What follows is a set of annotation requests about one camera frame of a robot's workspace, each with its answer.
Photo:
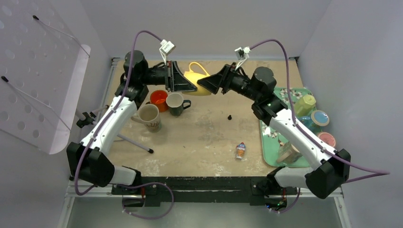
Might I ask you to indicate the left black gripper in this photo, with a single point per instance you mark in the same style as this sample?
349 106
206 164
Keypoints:
175 80

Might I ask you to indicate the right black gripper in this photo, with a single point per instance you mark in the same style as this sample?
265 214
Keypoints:
224 78

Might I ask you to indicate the yellow mug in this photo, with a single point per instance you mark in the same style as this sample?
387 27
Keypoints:
193 77

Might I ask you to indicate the dark green mug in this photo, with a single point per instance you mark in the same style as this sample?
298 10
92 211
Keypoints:
177 104

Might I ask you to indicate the orange mug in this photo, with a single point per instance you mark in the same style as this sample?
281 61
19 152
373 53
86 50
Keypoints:
158 98

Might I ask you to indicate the tall coral pattern mug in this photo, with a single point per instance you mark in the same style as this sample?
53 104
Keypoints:
149 116

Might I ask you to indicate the light green faceted mug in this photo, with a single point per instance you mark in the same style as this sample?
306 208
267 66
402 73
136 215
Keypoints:
304 105

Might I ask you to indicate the blue glass mug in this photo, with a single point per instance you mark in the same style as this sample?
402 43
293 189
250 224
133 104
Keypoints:
315 121

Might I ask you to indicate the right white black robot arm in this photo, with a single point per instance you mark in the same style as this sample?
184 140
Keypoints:
328 167

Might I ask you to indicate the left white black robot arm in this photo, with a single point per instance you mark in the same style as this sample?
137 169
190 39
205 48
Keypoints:
88 159

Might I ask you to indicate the pink mug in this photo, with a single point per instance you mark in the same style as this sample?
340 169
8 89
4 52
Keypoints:
327 138

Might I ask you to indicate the ice cream toy figure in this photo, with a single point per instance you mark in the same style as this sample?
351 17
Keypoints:
240 151

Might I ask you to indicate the green floral tray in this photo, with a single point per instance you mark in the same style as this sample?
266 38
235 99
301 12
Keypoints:
272 139

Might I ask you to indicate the tripod stand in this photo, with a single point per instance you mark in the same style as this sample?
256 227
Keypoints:
89 119

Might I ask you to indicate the white perforated light panel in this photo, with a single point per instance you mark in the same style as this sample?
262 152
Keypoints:
42 68

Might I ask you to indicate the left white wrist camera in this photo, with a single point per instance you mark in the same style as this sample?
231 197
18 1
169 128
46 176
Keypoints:
165 49

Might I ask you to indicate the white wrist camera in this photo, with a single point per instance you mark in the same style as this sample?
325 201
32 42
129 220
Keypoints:
242 54
165 49

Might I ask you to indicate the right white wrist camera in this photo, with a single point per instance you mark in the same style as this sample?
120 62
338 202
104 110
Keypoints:
242 54

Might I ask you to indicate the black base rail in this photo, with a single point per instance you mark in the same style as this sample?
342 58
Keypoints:
256 191

